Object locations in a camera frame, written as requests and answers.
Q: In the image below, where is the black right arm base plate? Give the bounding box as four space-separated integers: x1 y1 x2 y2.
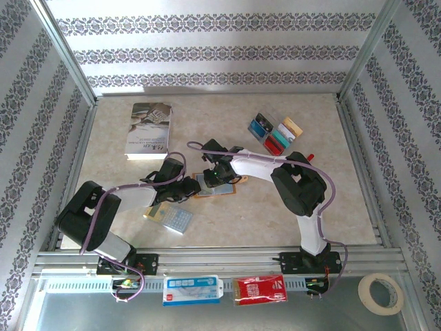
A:
278 251 342 275

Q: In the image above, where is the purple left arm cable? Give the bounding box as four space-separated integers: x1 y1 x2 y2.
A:
79 151 187 303

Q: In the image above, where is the blue card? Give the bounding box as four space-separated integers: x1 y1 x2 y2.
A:
248 120 268 141

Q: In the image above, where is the aluminium frame post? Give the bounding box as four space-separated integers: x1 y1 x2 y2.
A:
339 0 402 101
29 0 98 108

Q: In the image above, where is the masking tape roll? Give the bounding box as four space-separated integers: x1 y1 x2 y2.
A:
357 273 404 317

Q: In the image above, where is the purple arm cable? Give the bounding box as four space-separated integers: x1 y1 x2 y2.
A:
79 151 187 303
187 140 349 299

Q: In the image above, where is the red card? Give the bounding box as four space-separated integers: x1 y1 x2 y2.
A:
265 134 285 156

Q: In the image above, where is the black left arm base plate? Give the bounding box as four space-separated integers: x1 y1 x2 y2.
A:
96 253 160 276

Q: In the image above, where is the clear plastic card box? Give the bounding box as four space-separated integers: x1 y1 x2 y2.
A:
247 112 305 157

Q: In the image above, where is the silver card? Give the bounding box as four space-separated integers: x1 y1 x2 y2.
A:
277 123 297 142

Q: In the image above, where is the paperback book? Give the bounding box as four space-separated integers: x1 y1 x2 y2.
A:
124 101 172 161

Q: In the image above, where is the small electronics board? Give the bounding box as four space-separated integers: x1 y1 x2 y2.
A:
110 278 143 291
305 277 331 298

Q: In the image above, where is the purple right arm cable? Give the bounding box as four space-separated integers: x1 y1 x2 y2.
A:
187 140 349 299

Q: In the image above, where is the aluminium side rail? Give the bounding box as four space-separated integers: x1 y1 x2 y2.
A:
336 96 392 248
48 103 99 252

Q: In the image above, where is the gold and silver calculator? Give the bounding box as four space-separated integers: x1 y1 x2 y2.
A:
143 202 194 235

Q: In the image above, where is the gold card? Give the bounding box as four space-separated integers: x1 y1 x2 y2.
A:
284 117 305 137

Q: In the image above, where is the red package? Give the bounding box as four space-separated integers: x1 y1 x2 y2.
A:
232 274 288 307

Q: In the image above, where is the teal card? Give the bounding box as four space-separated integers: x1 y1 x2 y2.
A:
271 129 292 148

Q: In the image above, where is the aluminium frame rail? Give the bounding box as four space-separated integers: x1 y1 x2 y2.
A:
33 246 408 277

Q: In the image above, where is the blue and white package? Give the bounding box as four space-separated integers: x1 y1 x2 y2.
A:
162 274 224 307

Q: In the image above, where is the tan leather card holder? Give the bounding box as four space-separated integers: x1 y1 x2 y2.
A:
192 172 249 199

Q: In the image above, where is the grey slotted cable duct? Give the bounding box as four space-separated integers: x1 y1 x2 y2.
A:
44 277 331 294

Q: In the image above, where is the black card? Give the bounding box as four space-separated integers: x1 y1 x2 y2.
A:
258 113 276 132

